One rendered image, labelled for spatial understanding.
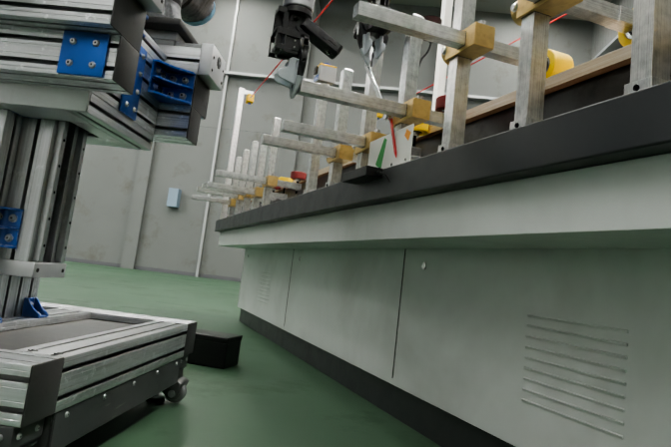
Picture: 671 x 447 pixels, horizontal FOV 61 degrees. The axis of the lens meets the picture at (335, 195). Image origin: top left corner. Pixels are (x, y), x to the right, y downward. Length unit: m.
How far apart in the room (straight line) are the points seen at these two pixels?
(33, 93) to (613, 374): 1.24
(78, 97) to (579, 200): 0.96
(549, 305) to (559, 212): 0.35
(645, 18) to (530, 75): 0.24
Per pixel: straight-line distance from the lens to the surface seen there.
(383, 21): 1.21
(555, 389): 1.25
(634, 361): 1.12
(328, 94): 1.38
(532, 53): 1.09
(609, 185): 0.91
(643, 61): 0.90
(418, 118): 1.44
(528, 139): 1.00
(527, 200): 1.03
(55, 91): 1.31
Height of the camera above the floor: 0.41
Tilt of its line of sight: 8 degrees up
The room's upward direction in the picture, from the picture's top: 7 degrees clockwise
